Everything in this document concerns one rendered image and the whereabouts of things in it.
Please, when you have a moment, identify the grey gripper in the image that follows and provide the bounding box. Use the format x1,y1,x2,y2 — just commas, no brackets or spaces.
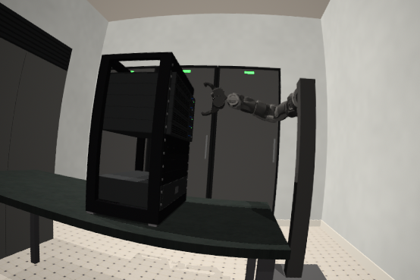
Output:
201,82,237,116

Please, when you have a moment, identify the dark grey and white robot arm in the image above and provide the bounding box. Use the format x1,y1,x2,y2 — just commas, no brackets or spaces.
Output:
227,84,297,123

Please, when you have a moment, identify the black server rack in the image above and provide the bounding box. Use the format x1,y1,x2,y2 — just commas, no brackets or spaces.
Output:
86,52,196,227

